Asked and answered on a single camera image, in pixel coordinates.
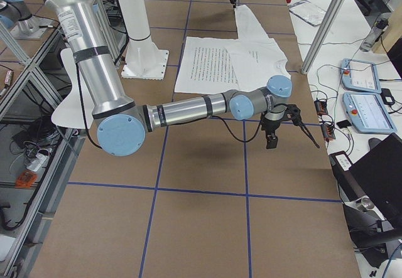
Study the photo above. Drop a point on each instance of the black laptop computer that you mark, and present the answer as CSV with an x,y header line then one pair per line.
x,y
378,173

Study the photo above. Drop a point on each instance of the aluminium frame post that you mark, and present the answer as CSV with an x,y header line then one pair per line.
x,y
328,20

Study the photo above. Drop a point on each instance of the blue teach pendant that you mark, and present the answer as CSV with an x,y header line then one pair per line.
x,y
367,113
361,76

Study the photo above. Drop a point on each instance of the black orange connector box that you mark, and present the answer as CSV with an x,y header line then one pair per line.
x,y
328,132
321,107

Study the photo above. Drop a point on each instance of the black box with white label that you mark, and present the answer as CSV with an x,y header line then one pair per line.
x,y
340,163

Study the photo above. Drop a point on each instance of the lower blue teach pendant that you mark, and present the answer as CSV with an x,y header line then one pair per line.
x,y
367,113

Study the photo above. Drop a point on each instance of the white plastic chair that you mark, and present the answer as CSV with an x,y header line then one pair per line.
x,y
69,112

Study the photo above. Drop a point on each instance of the silver-edged plastic document bag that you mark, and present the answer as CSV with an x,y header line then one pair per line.
x,y
308,12

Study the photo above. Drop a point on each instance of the white central mounting column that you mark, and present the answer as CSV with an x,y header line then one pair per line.
x,y
143,58

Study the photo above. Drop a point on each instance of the lower black orange connector box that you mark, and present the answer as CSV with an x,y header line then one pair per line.
x,y
328,132

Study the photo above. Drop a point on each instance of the orange device under table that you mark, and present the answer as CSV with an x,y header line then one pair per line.
x,y
25,179

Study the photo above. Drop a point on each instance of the upper blue teach pendant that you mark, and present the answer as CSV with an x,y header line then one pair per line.
x,y
361,76

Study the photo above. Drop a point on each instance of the white long-sleeve printed shirt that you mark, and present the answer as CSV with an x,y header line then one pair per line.
x,y
214,65

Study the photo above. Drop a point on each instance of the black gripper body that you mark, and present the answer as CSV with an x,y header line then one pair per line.
x,y
270,125

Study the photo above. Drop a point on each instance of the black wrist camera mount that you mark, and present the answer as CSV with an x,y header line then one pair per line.
x,y
293,113

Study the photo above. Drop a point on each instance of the upper black orange connector box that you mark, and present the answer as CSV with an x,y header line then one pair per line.
x,y
321,107

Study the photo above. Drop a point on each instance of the white power strip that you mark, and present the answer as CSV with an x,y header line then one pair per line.
x,y
37,162

